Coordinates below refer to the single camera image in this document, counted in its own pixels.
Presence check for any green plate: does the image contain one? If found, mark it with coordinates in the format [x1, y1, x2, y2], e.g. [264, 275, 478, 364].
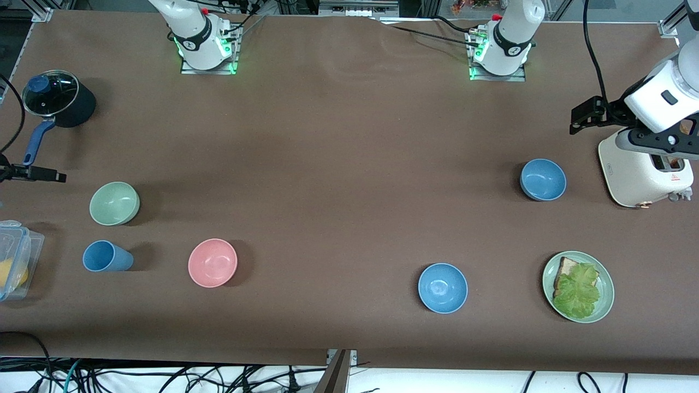
[542, 251, 615, 324]

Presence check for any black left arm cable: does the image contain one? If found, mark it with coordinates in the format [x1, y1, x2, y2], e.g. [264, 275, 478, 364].
[582, 0, 610, 107]

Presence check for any teal cable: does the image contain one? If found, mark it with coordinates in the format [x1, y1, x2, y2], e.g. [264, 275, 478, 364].
[64, 358, 82, 393]

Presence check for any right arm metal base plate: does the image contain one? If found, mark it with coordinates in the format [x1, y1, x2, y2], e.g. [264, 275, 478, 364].
[180, 25, 241, 75]

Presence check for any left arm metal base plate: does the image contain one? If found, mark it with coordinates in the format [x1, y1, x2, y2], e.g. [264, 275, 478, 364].
[469, 30, 528, 82]

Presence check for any aluminium frame profile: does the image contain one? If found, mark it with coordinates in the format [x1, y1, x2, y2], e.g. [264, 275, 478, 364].
[30, 0, 55, 22]
[658, 0, 690, 38]

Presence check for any white bread slice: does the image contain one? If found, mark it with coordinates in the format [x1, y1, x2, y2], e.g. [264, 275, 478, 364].
[553, 257, 600, 298]

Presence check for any glass lid with blue knob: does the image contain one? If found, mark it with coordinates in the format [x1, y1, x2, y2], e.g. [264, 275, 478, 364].
[21, 69, 80, 117]

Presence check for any pink bowl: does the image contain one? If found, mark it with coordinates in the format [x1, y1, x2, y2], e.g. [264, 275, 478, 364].
[188, 238, 239, 288]

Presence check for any black cable on table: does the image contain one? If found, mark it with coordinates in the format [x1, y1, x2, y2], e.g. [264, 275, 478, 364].
[390, 15, 481, 50]

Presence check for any blue cup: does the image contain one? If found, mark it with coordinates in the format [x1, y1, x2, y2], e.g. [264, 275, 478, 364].
[82, 240, 134, 272]

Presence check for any dark metal post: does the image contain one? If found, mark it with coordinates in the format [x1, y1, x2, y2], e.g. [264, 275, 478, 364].
[314, 349, 351, 393]

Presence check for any cream toaster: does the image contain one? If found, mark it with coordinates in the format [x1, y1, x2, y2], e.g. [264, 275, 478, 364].
[598, 128, 695, 209]

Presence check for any grey equipment box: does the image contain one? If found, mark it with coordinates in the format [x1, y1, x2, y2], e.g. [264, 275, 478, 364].
[318, 0, 400, 18]

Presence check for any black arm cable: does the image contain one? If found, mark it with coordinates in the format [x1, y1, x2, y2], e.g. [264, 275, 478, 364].
[582, 0, 610, 107]
[0, 74, 26, 154]

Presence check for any green bowl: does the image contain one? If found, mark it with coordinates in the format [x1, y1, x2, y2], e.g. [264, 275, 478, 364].
[89, 181, 141, 227]

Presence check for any blue bowl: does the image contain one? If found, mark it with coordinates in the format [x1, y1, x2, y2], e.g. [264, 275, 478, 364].
[519, 158, 567, 202]
[418, 263, 469, 314]

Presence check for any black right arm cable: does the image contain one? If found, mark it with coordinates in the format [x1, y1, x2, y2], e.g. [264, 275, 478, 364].
[0, 74, 26, 154]

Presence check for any clear plastic container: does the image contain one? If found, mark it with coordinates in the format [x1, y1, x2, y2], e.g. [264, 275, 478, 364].
[0, 220, 45, 302]

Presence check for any black pot with blue handle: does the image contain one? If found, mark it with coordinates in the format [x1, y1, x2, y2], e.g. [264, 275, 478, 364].
[22, 74, 97, 166]

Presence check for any brown toast slice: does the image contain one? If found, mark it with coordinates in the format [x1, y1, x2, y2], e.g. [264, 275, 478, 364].
[667, 118, 695, 169]

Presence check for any green lettuce leaf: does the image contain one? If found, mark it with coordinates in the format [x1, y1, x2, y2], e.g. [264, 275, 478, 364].
[553, 263, 601, 320]

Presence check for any yellow fruit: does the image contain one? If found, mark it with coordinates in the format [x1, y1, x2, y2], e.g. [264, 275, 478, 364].
[0, 258, 29, 295]

